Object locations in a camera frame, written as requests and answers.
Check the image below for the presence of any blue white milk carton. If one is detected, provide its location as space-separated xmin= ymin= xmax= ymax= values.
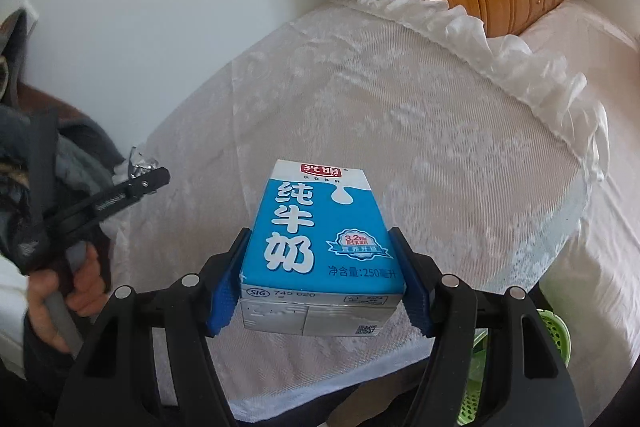
xmin=240 ymin=159 xmax=407 ymax=337

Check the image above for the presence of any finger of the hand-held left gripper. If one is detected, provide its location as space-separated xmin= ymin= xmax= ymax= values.
xmin=87 ymin=169 xmax=171 ymax=222

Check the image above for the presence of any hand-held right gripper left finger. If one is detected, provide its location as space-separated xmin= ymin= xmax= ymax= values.
xmin=52 ymin=227 xmax=253 ymax=427

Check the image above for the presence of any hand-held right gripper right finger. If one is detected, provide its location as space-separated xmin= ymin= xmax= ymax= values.
xmin=389 ymin=227 xmax=586 ymax=427

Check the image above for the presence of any silver foil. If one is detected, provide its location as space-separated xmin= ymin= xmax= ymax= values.
xmin=125 ymin=147 xmax=161 ymax=180

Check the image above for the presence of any person's left hand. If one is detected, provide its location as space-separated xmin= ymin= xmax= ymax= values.
xmin=25 ymin=244 xmax=104 ymax=354

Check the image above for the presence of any bed with pink sheet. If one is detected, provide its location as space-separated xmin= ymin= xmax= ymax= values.
xmin=517 ymin=0 xmax=640 ymax=408

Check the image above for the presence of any white lace ruffled cloth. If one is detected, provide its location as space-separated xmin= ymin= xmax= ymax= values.
xmin=112 ymin=0 xmax=611 ymax=425

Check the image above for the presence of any green perforated plastic basket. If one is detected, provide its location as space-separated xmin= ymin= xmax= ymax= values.
xmin=455 ymin=294 xmax=573 ymax=427

